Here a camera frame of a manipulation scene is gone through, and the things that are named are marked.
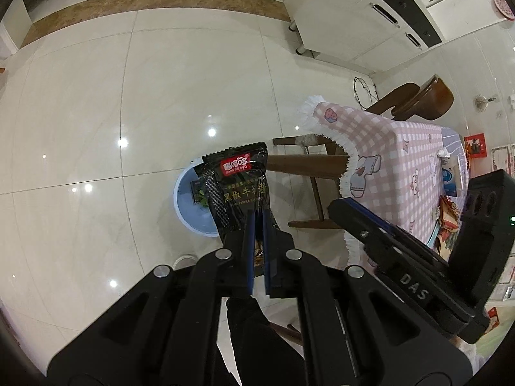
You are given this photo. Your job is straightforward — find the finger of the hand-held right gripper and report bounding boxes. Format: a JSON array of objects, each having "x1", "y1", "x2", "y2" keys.
[
  {"x1": 328, "y1": 200, "x2": 404, "y2": 263},
  {"x1": 346, "y1": 199, "x2": 450, "y2": 271}
]

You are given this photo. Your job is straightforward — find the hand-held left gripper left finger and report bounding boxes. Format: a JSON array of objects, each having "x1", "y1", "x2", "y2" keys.
[{"x1": 46, "y1": 208, "x2": 258, "y2": 386}]

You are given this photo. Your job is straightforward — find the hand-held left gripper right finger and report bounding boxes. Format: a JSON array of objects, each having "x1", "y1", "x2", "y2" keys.
[{"x1": 261, "y1": 208, "x2": 473, "y2": 386}]

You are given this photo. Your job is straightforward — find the white and blue packet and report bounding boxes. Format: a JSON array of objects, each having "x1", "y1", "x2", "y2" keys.
[{"x1": 440, "y1": 158, "x2": 460, "y2": 198}]

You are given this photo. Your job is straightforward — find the black snack packet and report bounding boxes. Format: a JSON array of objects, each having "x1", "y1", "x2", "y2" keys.
[{"x1": 201, "y1": 142, "x2": 283, "y2": 279}]

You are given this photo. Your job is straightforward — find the blue plastic bin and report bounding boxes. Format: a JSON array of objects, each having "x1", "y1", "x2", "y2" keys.
[{"x1": 174, "y1": 157, "x2": 226, "y2": 238}]

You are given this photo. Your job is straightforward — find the orange snack packet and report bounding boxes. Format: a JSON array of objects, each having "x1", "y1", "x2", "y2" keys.
[
  {"x1": 438, "y1": 195, "x2": 460, "y2": 230},
  {"x1": 435, "y1": 229, "x2": 458, "y2": 260}
]

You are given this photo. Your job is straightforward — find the wooden table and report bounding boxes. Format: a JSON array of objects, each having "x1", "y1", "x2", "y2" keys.
[{"x1": 266, "y1": 153, "x2": 350, "y2": 181}]

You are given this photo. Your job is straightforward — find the pink checked tablecloth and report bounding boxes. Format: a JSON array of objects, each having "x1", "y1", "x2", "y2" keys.
[{"x1": 298, "y1": 94, "x2": 448, "y2": 274}]

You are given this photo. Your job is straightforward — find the purple checked tablecloth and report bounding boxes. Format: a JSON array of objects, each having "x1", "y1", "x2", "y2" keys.
[{"x1": 440, "y1": 126, "x2": 471, "y2": 210}]

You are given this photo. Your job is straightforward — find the wooden chair with grey seat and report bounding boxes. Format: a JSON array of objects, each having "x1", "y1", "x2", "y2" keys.
[{"x1": 273, "y1": 134, "x2": 347, "y2": 231}]

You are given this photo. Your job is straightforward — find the brown wooden chair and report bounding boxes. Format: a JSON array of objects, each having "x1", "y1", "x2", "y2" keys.
[{"x1": 364, "y1": 74, "x2": 454, "y2": 122}]

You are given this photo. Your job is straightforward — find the white cabinet with black drawer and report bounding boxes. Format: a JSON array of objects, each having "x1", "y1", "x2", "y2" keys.
[{"x1": 284, "y1": 0, "x2": 496, "y2": 75}]

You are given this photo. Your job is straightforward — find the white wall hanging ornament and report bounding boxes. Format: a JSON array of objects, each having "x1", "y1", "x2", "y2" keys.
[{"x1": 473, "y1": 94, "x2": 498, "y2": 112}]

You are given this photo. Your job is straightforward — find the black floor cable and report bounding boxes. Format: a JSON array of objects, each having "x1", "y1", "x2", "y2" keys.
[{"x1": 353, "y1": 76, "x2": 379, "y2": 110}]

